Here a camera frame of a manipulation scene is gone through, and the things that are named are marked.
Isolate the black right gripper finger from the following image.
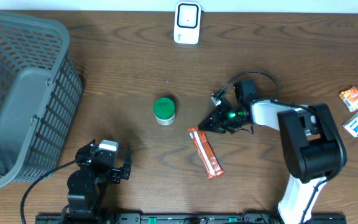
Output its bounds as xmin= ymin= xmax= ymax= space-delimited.
xmin=201 ymin=125 xmax=226 ymax=134
xmin=198 ymin=113 xmax=218 ymax=130

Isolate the red chocolate bar wrapper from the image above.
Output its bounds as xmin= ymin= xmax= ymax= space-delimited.
xmin=188 ymin=127 xmax=224 ymax=180

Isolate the green lid jar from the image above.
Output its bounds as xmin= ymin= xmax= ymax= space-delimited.
xmin=154 ymin=97 xmax=176 ymax=126

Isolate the orange small box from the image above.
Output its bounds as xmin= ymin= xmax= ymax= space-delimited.
xmin=339 ymin=86 xmax=358 ymax=112

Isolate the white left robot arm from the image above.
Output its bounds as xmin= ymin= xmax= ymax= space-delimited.
xmin=60 ymin=140 xmax=132 ymax=224

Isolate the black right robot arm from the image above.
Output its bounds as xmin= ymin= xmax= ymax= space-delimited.
xmin=190 ymin=79 xmax=347 ymax=223

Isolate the white barcode scanner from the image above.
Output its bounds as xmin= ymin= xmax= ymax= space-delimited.
xmin=173 ymin=1 xmax=201 ymax=45

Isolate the grey plastic basket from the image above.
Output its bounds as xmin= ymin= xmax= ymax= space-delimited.
xmin=0 ymin=11 xmax=83 ymax=189

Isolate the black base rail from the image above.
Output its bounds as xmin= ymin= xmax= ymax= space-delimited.
xmin=35 ymin=212 xmax=347 ymax=224

